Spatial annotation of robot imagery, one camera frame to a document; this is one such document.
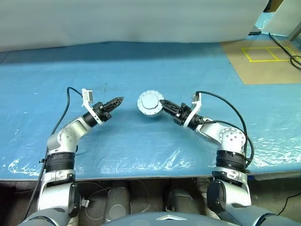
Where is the blue plastic table cover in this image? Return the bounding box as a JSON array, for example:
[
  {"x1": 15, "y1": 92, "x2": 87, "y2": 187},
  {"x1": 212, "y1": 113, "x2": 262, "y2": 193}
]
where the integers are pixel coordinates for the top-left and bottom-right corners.
[{"x1": 0, "y1": 41, "x2": 301, "y2": 182}]

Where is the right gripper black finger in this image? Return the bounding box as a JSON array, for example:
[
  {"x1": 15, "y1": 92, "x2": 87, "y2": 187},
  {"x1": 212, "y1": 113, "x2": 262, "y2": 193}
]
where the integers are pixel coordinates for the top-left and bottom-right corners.
[
  {"x1": 159, "y1": 99, "x2": 183, "y2": 110},
  {"x1": 161, "y1": 103, "x2": 182, "y2": 116}
]

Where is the grey left leg shell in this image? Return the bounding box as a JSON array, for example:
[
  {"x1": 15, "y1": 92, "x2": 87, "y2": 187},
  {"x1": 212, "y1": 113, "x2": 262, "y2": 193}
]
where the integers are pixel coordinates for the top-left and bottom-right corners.
[{"x1": 104, "y1": 180, "x2": 131, "y2": 222}]

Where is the grey leg shell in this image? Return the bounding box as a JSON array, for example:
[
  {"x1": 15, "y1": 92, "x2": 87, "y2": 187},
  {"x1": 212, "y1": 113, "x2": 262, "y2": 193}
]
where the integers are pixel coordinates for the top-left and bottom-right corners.
[
  {"x1": 104, "y1": 180, "x2": 131, "y2": 222},
  {"x1": 164, "y1": 186, "x2": 200, "y2": 215}
]

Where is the white backdrop curtain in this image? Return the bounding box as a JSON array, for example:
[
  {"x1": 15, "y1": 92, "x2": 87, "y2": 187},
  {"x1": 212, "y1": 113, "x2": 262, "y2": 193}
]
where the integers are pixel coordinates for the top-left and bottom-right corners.
[{"x1": 0, "y1": 0, "x2": 269, "y2": 54}]

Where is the thick black floor cable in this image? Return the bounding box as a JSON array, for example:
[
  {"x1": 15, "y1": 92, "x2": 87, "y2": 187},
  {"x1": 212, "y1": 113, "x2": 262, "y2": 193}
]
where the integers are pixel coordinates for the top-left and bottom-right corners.
[{"x1": 269, "y1": 32, "x2": 301, "y2": 69}]

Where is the thin white wire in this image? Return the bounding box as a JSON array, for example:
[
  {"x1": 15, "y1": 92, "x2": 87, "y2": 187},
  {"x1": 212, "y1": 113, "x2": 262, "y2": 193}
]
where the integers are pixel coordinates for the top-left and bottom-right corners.
[{"x1": 86, "y1": 180, "x2": 151, "y2": 219}]

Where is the white board panel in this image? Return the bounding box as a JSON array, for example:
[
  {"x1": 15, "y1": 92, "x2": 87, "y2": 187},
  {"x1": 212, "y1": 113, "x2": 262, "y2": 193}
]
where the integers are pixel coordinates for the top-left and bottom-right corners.
[{"x1": 274, "y1": 0, "x2": 301, "y2": 36}]

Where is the brown cardboard sheet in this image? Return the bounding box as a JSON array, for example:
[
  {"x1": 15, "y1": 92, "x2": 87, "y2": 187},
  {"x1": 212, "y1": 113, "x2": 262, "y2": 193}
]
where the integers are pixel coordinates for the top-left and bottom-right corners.
[{"x1": 221, "y1": 40, "x2": 301, "y2": 85}]

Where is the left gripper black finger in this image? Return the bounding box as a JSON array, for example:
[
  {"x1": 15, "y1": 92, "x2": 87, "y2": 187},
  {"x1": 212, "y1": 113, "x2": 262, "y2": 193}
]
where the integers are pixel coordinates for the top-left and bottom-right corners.
[
  {"x1": 103, "y1": 96, "x2": 125, "y2": 108},
  {"x1": 105, "y1": 98, "x2": 124, "y2": 114}
]

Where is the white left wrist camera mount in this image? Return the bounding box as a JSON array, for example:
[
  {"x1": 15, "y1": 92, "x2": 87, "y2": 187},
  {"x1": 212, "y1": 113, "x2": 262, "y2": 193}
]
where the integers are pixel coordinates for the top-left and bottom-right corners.
[{"x1": 80, "y1": 88, "x2": 103, "y2": 125}]

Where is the silver motor cover circuit board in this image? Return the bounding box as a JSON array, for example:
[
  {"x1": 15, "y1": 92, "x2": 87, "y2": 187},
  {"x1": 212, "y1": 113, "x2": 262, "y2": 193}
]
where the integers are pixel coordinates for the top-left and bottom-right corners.
[{"x1": 137, "y1": 90, "x2": 165, "y2": 113}]

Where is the grey robot torso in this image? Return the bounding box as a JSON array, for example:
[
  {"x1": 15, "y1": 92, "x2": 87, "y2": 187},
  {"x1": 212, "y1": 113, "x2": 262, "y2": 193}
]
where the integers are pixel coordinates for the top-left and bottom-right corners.
[{"x1": 98, "y1": 210, "x2": 200, "y2": 226}]

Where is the grey right leg shell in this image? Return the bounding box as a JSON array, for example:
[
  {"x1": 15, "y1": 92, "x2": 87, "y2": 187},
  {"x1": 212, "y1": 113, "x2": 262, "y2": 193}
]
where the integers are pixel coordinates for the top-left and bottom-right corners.
[{"x1": 164, "y1": 186, "x2": 200, "y2": 215}]

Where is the grey metal post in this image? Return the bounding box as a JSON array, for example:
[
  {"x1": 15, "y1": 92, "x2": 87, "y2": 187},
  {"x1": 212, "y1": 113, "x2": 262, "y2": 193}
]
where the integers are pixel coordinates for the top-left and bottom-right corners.
[{"x1": 289, "y1": 20, "x2": 301, "y2": 42}]

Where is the thin black floor cable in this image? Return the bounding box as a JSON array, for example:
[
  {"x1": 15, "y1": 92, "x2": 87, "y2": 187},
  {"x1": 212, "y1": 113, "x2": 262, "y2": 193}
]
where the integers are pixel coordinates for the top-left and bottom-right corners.
[{"x1": 278, "y1": 194, "x2": 301, "y2": 216}]

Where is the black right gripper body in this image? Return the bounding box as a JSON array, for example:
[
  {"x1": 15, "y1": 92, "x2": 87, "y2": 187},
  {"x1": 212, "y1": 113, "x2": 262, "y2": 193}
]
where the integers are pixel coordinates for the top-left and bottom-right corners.
[{"x1": 173, "y1": 103, "x2": 192, "y2": 127}]

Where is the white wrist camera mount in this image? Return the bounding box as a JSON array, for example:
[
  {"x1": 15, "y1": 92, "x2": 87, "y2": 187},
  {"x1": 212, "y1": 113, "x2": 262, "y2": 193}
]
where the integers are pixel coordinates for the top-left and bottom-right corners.
[
  {"x1": 182, "y1": 91, "x2": 203, "y2": 129},
  {"x1": 80, "y1": 88, "x2": 103, "y2": 125}
]

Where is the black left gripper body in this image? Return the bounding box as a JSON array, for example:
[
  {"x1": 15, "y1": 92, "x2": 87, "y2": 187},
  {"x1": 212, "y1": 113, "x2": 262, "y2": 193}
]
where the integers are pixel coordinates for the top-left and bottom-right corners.
[{"x1": 93, "y1": 101, "x2": 112, "y2": 122}]

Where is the black stand foot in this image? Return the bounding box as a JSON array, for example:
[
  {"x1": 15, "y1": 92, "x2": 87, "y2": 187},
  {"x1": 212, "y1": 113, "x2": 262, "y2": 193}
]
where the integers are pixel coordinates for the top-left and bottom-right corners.
[{"x1": 248, "y1": 25, "x2": 261, "y2": 36}]

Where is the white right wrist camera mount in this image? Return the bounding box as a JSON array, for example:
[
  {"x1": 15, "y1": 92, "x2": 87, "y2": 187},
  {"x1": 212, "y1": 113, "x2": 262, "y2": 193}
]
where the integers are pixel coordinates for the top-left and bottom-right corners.
[{"x1": 182, "y1": 91, "x2": 203, "y2": 129}]

